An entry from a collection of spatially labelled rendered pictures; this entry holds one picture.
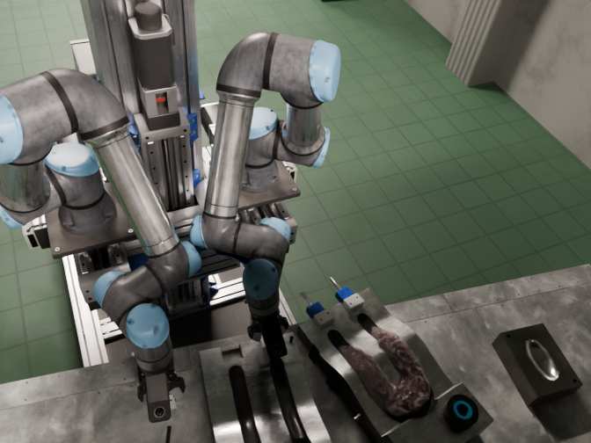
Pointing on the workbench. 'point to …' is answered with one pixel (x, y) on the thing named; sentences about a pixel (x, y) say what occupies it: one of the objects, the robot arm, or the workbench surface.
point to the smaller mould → (536, 364)
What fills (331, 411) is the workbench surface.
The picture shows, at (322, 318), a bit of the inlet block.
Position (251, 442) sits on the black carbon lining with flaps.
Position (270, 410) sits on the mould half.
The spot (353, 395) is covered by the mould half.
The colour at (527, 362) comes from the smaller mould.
